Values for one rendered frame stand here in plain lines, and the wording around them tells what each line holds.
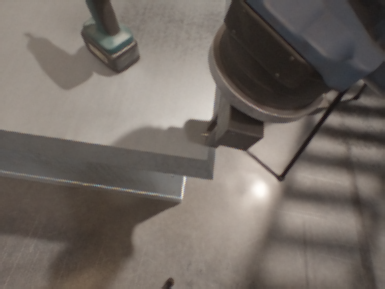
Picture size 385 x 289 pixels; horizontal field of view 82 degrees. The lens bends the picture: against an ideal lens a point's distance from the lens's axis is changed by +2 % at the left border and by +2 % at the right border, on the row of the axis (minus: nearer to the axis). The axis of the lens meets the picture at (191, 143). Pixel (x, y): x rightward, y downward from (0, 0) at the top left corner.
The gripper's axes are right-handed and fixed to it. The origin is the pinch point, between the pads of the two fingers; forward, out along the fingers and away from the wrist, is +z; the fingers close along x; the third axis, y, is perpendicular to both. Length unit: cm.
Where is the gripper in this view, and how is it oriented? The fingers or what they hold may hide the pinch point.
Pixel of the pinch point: (215, 132)
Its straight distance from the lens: 41.8
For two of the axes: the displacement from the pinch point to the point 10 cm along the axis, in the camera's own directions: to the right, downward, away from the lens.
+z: -2.4, 3.7, 9.0
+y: -9.6, -2.2, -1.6
